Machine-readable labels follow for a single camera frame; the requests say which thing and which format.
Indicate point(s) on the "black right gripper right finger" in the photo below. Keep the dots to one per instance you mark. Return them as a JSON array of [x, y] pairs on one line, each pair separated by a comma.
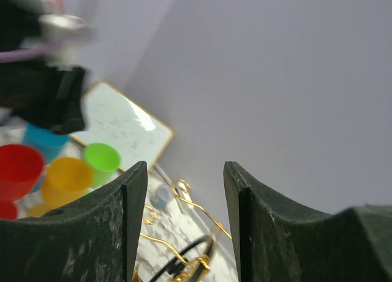
[[277, 239]]

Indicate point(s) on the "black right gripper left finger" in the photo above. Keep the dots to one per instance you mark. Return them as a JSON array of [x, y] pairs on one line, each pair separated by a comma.
[[93, 238]]

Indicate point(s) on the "yellow wine glass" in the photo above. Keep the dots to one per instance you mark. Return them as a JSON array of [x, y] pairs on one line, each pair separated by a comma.
[[66, 180]]

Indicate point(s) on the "green wine glass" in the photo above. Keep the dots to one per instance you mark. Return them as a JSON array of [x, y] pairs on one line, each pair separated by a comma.
[[104, 161]]

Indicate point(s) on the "blue wine glass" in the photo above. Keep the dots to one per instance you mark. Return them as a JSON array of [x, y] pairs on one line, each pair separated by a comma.
[[47, 143]]

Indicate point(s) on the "red wine glass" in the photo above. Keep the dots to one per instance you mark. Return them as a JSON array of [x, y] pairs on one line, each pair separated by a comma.
[[21, 167]]

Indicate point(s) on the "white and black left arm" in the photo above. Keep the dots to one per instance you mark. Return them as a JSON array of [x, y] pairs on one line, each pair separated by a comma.
[[40, 82]]

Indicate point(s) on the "small grey blue cup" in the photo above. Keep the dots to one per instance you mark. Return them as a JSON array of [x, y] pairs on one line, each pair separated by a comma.
[[161, 197]]

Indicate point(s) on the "small framed whiteboard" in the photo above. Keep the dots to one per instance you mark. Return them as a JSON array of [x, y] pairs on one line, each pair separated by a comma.
[[114, 119]]

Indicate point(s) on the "gold wire glass rack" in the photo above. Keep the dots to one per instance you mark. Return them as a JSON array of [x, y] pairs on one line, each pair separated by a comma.
[[177, 228]]

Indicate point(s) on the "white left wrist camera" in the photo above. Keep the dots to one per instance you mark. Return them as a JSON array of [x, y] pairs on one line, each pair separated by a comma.
[[64, 34]]

